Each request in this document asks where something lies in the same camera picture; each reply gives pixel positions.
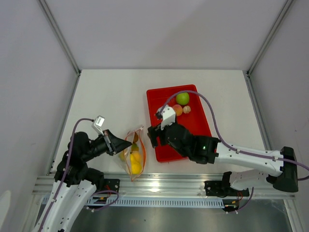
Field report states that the left aluminium frame post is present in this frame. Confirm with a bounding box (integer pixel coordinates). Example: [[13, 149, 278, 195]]
[[37, 0, 81, 75]]

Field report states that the aluminium mounting rail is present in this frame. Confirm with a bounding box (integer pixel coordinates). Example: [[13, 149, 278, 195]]
[[32, 173, 295, 200]]

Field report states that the orange fruit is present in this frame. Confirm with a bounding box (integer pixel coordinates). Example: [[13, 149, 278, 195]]
[[119, 153, 126, 161]]

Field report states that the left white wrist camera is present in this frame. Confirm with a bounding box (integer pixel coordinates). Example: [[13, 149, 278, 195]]
[[92, 116, 105, 135]]

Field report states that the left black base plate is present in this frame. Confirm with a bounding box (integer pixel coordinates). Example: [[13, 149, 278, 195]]
[[97, 179, 120, 192]]

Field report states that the right aluminium frame post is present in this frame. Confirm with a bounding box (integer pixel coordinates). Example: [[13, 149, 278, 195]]
[[246, 0, 296, 78]]

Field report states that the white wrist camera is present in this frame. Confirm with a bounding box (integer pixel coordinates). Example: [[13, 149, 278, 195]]
[[92, 116, 105, 135], [156, 105, 176, 130]]

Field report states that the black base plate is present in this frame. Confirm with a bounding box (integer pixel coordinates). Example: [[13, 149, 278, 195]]
[[204, 180, 250, 198], [97, 179, 120, 192]]

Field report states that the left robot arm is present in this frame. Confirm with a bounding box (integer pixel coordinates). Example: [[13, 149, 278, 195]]
[[33, 130, 132, 232]]

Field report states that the clear zip top bag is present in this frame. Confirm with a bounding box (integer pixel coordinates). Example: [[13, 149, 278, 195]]
[[117, 125, 147, 182]]

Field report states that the yellow green mango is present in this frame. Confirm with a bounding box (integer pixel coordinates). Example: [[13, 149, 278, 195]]
[[123, 143, 140, 156]]

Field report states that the aluminium frame post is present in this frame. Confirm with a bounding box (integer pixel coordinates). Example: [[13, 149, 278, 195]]
[[37, 0, 81, 75], [246, 0, 296, 78]]

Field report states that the pink peach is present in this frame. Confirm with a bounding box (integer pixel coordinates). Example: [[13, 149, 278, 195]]
[[172, 104, 183, 116]]

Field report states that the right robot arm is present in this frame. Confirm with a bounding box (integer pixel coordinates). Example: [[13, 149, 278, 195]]
[[148, 123, 298, 195]]

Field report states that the slotted cable duct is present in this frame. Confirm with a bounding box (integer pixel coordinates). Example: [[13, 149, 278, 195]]
[[86, 196, 225, 209]]

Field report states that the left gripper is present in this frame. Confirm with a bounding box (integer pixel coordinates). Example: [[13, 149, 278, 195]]
[[82, 129, 132, 162]]

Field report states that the brown kiwi fruit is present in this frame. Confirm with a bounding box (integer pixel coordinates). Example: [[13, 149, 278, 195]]
[[133, 133, 139, 143]]

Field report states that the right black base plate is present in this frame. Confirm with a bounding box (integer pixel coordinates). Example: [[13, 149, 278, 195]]
[[204, 180, 250, 198]]

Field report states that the yellow bumpy gourd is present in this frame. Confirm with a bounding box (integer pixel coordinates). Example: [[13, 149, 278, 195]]
[[130, 151, 142, 175]]

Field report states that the beige garlic bulb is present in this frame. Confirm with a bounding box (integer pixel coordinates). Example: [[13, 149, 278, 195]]
[[183, 105, 191, 114]]

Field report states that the green apple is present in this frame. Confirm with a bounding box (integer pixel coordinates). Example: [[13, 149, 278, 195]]
[[175, 92, 190, 105]]

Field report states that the red plastic tray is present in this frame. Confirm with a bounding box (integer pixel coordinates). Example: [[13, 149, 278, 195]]
[[146, 85, 211, 163]]

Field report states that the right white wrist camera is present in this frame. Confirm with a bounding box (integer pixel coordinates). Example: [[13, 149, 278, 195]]
[[156, 105, 176, 130]]

